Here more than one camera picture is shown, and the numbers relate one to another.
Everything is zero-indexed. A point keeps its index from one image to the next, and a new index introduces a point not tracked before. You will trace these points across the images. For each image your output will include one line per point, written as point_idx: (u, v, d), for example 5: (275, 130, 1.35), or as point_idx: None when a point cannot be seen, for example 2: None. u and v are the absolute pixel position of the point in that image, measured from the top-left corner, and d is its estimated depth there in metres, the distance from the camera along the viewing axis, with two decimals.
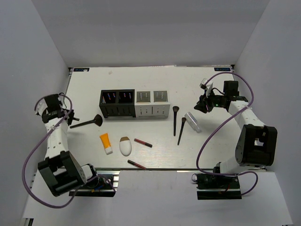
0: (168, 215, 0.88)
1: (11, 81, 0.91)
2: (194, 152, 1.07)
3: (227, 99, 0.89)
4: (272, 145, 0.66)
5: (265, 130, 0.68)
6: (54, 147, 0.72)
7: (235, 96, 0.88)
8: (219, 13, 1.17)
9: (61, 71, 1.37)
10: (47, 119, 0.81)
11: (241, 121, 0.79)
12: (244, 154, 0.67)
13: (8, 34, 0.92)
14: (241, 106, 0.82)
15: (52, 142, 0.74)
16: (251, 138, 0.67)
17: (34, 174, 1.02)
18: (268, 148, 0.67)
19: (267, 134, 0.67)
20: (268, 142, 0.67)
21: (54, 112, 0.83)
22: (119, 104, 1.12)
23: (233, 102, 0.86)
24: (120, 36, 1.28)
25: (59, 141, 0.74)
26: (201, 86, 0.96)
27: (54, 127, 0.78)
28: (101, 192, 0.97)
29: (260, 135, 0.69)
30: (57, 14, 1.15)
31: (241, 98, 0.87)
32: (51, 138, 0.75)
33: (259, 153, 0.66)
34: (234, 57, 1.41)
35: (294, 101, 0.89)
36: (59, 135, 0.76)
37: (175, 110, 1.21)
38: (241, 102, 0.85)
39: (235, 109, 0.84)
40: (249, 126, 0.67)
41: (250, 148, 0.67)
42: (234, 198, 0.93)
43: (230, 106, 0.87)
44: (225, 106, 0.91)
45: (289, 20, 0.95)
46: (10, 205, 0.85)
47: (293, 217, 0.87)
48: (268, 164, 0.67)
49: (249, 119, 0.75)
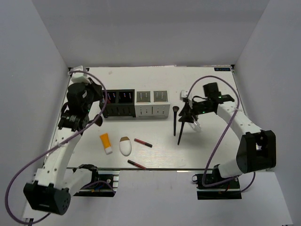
0: (168, 215, 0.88)
1: (11, 81, 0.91)
2: (194, 152, 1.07)
3: (213, 100, 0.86)
4: (272, 148, 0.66)
5: (262, 134, 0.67)
6: (48, 172, 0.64)
7: (219, 99, 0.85)
8: (219, 13, 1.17)
9: (61, 71, 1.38)
10: (62, 126, 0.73)
11: (236, 128, 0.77)
12: (249, 165, 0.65)
13: (8, 33, 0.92)
14: (230, 110, 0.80)
15: (49, 165, 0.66)
16: (251, 147, 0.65)
17: (34, 174, 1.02)
18: (269, 153, 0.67)
19: (266, 137, 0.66)
20: (267, 146, 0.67)
21: (72, 117, 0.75)
22: (118, 104, 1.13)
23: (220, 106, 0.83)
24: (120, 36, 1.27)
25: (56, 167, 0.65)
26: (183, 99, 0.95)
27: (60, 143, 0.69)
28: (101, 192, 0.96)
29: (258, 139, 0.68)
30: (57, 13, 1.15)
31: (226, 98, 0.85)
32: (51, 157, 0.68)
33: (262, 159, 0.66)
34: (234, 57, 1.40)
35: (295, 101, 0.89)
36: (60, 158, 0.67)
37: (175, 110, 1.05)
38: (228, 103, 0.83)
39: (224, 112, 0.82)
40: (248, 134, 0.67)
41: (254, 156, 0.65)
42: (233, 197, 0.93)
43: (218, 109, 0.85)
44: (214, 110, 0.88)
45: (289, 20, 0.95)
46: (10, 205, 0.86)
47: (293, 217, 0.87)
48: (272, 165, 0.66)
49: (244, 125, 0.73)
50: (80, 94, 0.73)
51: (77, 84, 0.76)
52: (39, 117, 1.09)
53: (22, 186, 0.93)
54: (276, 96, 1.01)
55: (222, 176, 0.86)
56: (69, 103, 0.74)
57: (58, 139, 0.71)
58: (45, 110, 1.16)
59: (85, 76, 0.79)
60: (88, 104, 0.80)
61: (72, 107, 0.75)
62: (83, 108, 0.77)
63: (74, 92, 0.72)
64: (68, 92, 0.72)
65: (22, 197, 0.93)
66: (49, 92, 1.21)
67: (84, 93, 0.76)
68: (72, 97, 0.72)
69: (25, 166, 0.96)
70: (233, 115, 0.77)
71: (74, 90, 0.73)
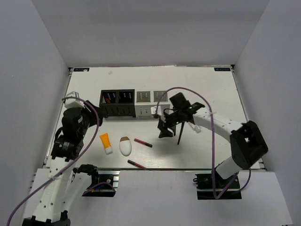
0: (168, 215, 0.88)
1: (11, 81, 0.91)
2: (195, 152, 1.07)
3: (186, 114, 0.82)
4: (257, 134, 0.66)
5: (245, 127, 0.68)
6: (44, 207, 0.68)
7: (190, 108, 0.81)
8: (219, 12, 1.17)
9: (61, 71, 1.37)
10: (55, 156, 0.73)
11: (220, 131, 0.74)
12: (248, 161, 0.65)
13: (8, 33, 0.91)
14: (206, 116, 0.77)
15: (45, 199, 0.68)
16: (241, 142, 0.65)
17: (34, 174, 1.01)
18: (258, 140, 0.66)
19: (249, 128, 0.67)
20: (253, 135, 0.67)
21: (65, 144, 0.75)
22: (118, 104, 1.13)
23: (195, 115, 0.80)
24: (120, 36, 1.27)
25: (52, 201, 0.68)
26: (154, 116, 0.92)
27: (54, 177, 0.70)
28: (101, 193, 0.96)
29: (244, 133, 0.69)
30: (57, 13, 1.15)
31: (197, 106, 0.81)
32: (47, 190, 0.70)
33: (255, 149, 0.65)
34: (234, 57, 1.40)
35: (295, 101, 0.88)
36: (55, 191, 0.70)
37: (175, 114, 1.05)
38: (201, 110, 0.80)
39: (202, 120, 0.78)
40: (234, 133, 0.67)
41: (247, 149, 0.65)
42: (234, 197, 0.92)
43: (194, 119, 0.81)
44: (189, 120, 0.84)
45: (289, 20, 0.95)
46: (10, 205, 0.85)
47: (293, 217, 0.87)
48: (266, 150, 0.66)
49: (226, 125, 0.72)
50: (76, 119, 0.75)
51: (72, 108, 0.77)
52: (39, 117, 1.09)
53: (22, 186, 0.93)
54: (276, 96, 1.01)
55: (225, 178, 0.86)
56: (64, 128, 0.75)
57: (51, 170, 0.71)
58: (45, 110, 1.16)
59: (78, 101, 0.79)
60: (83, 129, 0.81)
61: (66, 132, 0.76)
62: (78, 134, 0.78)
63: (70, 117, 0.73)
64: (64, 118, 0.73)
65: (22, 197, 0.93)
66: (49, 92, 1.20)
67: (80, 118, 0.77)
68: (67, 122, 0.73)
69: (25, 166, 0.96)
70: (212, 119, 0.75)
71: (69, 115, 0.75)
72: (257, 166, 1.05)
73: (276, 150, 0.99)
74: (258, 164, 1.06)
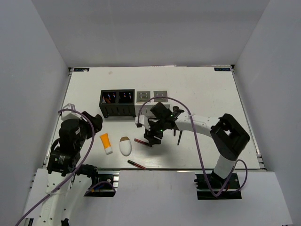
0: (168, 215, 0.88)
1: (11, 81, 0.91)
2: (195, 152, 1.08)
3: (169, 122, 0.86)
4: (235, 125, 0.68)
5: (223, 121, 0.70)
6: (44, 221, 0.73)
7: (171, 117, 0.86)
8: (219, 12, 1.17)
9: (61, 71, 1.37)
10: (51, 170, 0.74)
11: (204, 130, 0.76)
12: (234, 152, 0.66)
13: (8, 33, 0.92)
14: (186, 119, 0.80)
15: (44, 214, 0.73)
16: (222, 136, 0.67)
17: (34, 174, 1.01)
18: (238, 129, 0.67)
19: (227, 121, 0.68)
20: (233, 126, 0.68)
21: (61, 157, 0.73)
22: (118, 104, 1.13)
23: (177, 121, 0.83)
24: (120, 36, 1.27)
25: (51, 216, 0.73)
26: (138, 125, 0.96)
27: (51, 193, 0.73)
28: (101, 193, 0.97)
29: (223, 126, 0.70)
30: (57, 13, 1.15)
31: (177, 113, 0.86)
32: (45, 205, 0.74)
33: (238, 140, 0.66)
34: (234, 57, 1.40)
35: (295, 101, 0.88)
36: (53, 206, 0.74)
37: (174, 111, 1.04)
38: (181, 116, 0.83)
39: (184, 125, 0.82)
40: (214, 128, 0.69)
41: (229, 141, 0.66)
42: (234, 197, 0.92)
43: (177, 125, 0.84)
44: (173, 127, 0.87)
45: (289, 20, 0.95)
46: (10, 205, 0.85)
47: (292, 217, 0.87)
48: (248, 138, 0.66)
49: (205, 123, 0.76)
50: (74, 131, 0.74)
51: (70, 120, 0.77)
52: (39, 117, 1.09)
53: (22, 186, 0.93)
54: (276, 96, 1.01)
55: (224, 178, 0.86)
56: (60, 140, 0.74)
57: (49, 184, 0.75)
58: (45, 110, 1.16)
59: (74, 113, 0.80)
60: (80, 141, 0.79)
61: (63, 144, 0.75)
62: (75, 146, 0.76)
63: (67, 128, 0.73)
64: (62, 129, 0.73)
65: (22, 197, 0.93)
66: (49, 92, 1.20)
67: (78, 130, 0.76)
68: (65, 134, 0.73)
69: (25, 166, 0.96)
70: (192, 120, 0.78)
71: (67, 126, 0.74)
72: (258, 165, 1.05)
73: (277, 150, 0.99)
74: (258, 164, 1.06)
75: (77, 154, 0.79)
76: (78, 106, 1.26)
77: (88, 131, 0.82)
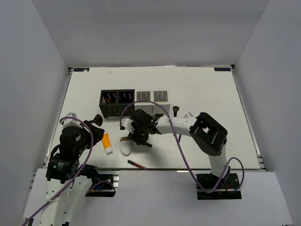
0: (168, 215, 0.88)
1: (11, 81, 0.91)
2: (194, 151, 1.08)
3: (149, 126, 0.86)
4: (212, 121, 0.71)
5: (201, 119, 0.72)
6: None
7: (152, 122, 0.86)
8: (219, 13, 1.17)
9: (61, 71, 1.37)
10: (50, 177, 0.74)
11: (183, 131, 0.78)
12: (215, 148, 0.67)
13: (8, 34, 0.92)
14: (166, 122, 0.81)
15: (45, 221, 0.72)
16: (202, 134, 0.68)
17: (34, 174, 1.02)
18: (215, 125, 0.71)
19: (204, 120, 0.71)
20: (210, 123, 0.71)
21: (59, 164, 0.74)
22: (118, 104, 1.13)
23: (158, 125, 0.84)
24: (120, 36, 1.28)
25: (51, 222, 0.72)
26: (121, 128, 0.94)
27: (51, 199, 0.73)
28: (101, 193, 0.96)
29: (201, 125, 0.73)
30: (57, 13, 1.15)
31: (157, 117, 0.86)
32: (45, 212, 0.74)
33: (217, 135, 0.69)
34: (235, 57, 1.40)
35: (294, 101, 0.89)
36: (54, 212, 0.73)
37: (175, 110, 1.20)
38: (161, 119, 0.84)
39: (165, 127, 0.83)
40: (192, 128, 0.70)
41: (209, 138, 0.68)
42: (234, 197, 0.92)
43: (158, 129, 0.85)
44: (154, 132, 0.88)
45: (288, 20, 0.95)
46: (10, 205, 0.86)
47: (292, 216, 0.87)
48: (225, 132, 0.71)
49: (184, 124, 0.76)
50: (74, 137, 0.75)
51: (71, 127, 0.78)
52: (39, 117, 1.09)
53: (22, 186, 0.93)
54: (275, 97, 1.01)
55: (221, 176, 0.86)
56: (60, 147, 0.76)
57: (49, 190, 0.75)
58: (45, 110, 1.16)
59: (75, 121, 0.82)
60: (80, 149, 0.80)
61: (62, 151, 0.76)
62: (75, 153, 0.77)
63: (68, 134, 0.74)
64: (62, 136, 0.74)
65: (22, 197, 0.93)
66: (49, 92, 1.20)
67: (78, 136, 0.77)
68: (66, 140, 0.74)
69: (25, 166, 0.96)
70: (171, 123, 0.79)
71: (68, 132, 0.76)
72: (258, 165, 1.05)
73: (277, 149, 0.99)
74: (259, 164, 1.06)
75: (76, 161, 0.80)
76: (78, 106, 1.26)
77: (89, 140, 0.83)
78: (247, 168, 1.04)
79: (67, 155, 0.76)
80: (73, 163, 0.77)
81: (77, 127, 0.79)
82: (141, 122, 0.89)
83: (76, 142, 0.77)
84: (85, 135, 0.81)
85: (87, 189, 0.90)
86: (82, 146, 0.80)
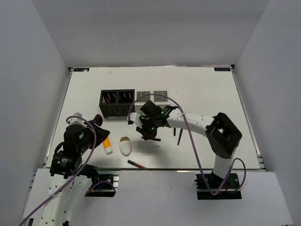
0: (168, 214, 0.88)
1: (11, 81, 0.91)
2: (194, 151, 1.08)
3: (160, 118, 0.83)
4: (229, 124, 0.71)
5: (218, 120, 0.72)
6: (46, 224, 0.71)
7: (162, 114, 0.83)
8: (219, 13, 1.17)
9: (61, 70, 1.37)
10: (53, 173, 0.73)
11: (197, 129, 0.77)
12: (228, 150, 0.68)
13: (8, 34, 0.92)
14: (179, 117, 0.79)
15: (47, 215, 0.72)
16: (218, 135, 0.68)
17: (34, 174, 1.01)
18: (231, 128, 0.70)
19: (221, 120, 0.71)
20: (226, 125, 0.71)
21: (64, 160, 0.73)
22: (118, 104, 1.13)
23: (169, 119, 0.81)
24: (120, 36, 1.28)
25: (53, 217, 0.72)
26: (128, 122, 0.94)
27: (53, 194, 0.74)
28: (101, 193, 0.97)
29: (217, 125, 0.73)
30: (58, 13, 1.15)
31: (168, 109, 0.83)
32: (47, 207, 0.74)
33: (232, 137, 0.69)
34: (235, 57, 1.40)
35: (295, 101, 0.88)
36: (56, 207, 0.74)
37: None
38: (173, 113, 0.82)
39: (177, 123, 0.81)
40: (209, 128, 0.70)
41: (224, 140, 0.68)
42: (234, 197, 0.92)
43: (170, 124, 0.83)
44: (164, 124, 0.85)
45: (289, 20, 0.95)
46: (10, 205, 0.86)
47: (292, 217, 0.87)
48: (240, 136, 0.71)
49: (199, 121, 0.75)
50: (77, 134, 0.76)
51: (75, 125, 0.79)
52: (39, 117, 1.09)
53: (22, 186, 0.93)
54: (275, 97, 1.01)
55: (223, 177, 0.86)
56: (64, 143, 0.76)
57: (51, 186, 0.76)
58: (45, 110, 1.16)
59: (80, 120, 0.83)
60: (83, 147, 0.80)
61: (66, 148, 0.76)
62: (78, 150, 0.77)
63: (72, 132, 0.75)
64: (66, 133, 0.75)
65: (22, 197, 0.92)
66: (49, 92, 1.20)
67: (81, 134, 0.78)
68: (69, 137, 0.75)
69: (25, 166, 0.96)
70: (185, 118, 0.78)
71: (72, 129, 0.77)
72: (258, 165, 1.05)
73: (277, 149, 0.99)
74: (259, 164, 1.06)
75: (79, 158, 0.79)
76: (78, 106, 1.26)
77: (92, 138, 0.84)
78: (248, 167, 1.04)
79: (71, 152, 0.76)
80: (76, 159, 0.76)
81: (81, 125, 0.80)
82: (151, 115, 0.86)
83: (80, 140, 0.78)
84: (88, 133, 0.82)
85: (87, 189, 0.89)
86: (85, 144, 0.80)
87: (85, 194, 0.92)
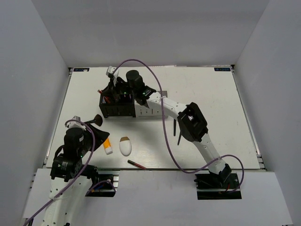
0: (168, 214, 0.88)
1: (11, 81, 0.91)
2: (194, 151, 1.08)
3: (141, 98, 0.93)
4: (199, 111, 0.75)
5: (189, 108, 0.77)
6: None
7: (144, 95, 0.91)
8: (219, 13, 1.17)
9: (61, 70, 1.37)
10: (54, 176, 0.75)
11: (168, 112, 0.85)
12: (194, 135, 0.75)
13: (8, 34, 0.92)
14: (157, 100, 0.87)
15: (48, 219, 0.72)
16: (186, 121, 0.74)
17: (34, 174, 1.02)
18: (200, 117, 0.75)
19: (192, 108, 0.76)
20: (196, 114, 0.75)
21: (64, 163, 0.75)
22: (119, 104, 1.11)
23: (149, 100, 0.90)
24: (120, 36, 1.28)
25: (55, 220, 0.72)
26: (108, 75, 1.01)
27: (54, 197, 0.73)
28: (101, 192, 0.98)
29: (188, 112, 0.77)
30: (58, 14, 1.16)
31: (149, 92, 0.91)
32: (49, 210, 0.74)
33: (197, 125, 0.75)
34: (235, 57, 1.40)
35: (295, 102, 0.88)
36: (57, 211, 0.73)
37: None
38: (153, 96, 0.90)
39: (155, 104, 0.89)
40: (180, 114, 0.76)
41: (191, 125, 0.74)
42: (233, 197, 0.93)
43: (148, 104, 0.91)
44: (143, 104, 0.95)
45: (289, 20, 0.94)
46: (10, 205, 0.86)
47: (293, 217, 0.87)
48: (206, 125, 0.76)
49: (174, 108, 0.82)
50: (78, 137, 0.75)
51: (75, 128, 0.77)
52: (39, 116, 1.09)
53: (23, 186, 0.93)
54: (275, 97, 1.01)
55: (217, 173, 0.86)
56: (65, 146, 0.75)
57: (52, 188, 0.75)
58: (45, 110, 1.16)
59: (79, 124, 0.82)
60: (83, 149, 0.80)
61: (66, 151, 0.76)
62: (78, 153, 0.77)
63: (72, 135, 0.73)
64: (67, 136, 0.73)
65: (22, 197, 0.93)
66: (49, 92, 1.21)
67: (81, 137, 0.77)
68: (69, 141, 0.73)
69: (25, 166, 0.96)
70: (162, 103, 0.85)
71: (72, 133, 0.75)
72: (258, 165, 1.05)
73: (277, 149, 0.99)
74: (259, 164, 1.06)
75: (79, 160, 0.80)
76: (77, 106, 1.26)
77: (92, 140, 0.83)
78: (248, 168, 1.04)
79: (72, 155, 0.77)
80: (76, 162, 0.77)
81: (80, 128, 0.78)
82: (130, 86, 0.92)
83: (80, 143, 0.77)
84: (88, 135, 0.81)
85: (87, 189, 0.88)
86: (84, 146, 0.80)
87: (85, 194, 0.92)
